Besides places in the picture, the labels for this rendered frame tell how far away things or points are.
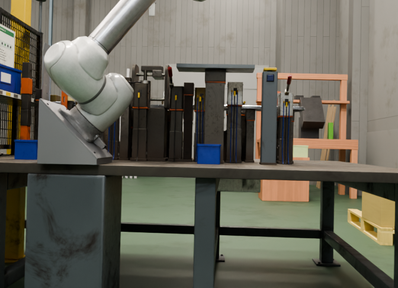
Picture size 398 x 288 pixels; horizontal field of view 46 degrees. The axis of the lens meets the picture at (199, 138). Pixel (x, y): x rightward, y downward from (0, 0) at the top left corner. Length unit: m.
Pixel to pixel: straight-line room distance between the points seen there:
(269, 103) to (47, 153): 1.04
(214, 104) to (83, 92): 0.69
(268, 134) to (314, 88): 8.58
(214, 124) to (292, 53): 8.68
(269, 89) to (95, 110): 0.84
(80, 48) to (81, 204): 0.58
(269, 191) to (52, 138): 5.54
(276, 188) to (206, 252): 5.34
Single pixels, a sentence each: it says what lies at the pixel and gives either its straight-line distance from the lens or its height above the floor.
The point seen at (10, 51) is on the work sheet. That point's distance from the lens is 3.09.
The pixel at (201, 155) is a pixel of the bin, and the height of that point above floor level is 0.74.
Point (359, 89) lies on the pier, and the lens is 8.68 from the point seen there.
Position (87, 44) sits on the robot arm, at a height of 1.14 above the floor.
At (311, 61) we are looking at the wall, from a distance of 10.87.
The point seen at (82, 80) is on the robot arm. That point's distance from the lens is 1.80.
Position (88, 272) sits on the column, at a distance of 1.88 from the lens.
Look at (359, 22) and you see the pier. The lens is 8.89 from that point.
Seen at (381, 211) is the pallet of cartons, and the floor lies 0.28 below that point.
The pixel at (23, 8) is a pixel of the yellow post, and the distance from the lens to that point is 3.42.
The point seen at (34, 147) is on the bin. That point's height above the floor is 0.76.
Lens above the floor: 0.78
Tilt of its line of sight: 1 degrees up
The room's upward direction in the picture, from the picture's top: 1 degrees clockwise
